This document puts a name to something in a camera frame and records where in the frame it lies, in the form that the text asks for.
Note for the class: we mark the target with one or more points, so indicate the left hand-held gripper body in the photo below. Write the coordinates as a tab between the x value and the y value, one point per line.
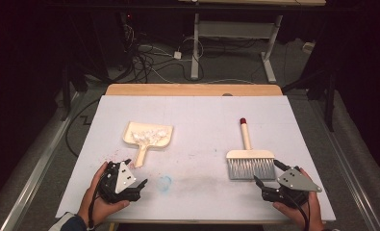
123	179

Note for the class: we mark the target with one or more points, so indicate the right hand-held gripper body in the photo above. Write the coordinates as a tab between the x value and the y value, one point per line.
295	181

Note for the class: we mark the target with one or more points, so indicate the cream plastic dustpan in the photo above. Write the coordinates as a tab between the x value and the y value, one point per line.
141	154

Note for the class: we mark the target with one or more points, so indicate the cream hand brush grey bristles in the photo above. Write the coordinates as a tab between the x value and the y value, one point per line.
250	160

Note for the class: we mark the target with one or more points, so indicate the pile of white paper scraps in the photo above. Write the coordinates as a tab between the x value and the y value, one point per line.
149	135

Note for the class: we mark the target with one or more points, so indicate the person's right hand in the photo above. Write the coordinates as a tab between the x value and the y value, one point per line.
314	208

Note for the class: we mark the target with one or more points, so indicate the person's left hand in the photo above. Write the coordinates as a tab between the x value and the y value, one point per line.
106	208

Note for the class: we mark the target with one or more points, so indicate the black metal stand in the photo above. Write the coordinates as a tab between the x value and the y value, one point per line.
65	96
330	106

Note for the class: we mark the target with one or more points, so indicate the white power adapter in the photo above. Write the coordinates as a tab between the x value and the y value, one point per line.
177	55

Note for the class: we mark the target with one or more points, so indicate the small white floor box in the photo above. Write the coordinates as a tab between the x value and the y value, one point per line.
309	47

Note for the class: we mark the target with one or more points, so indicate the aluminium floor rail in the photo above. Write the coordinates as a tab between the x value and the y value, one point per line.
354	186
33	179

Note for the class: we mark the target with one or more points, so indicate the white metal frame desk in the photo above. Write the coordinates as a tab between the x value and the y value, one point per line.
235	29

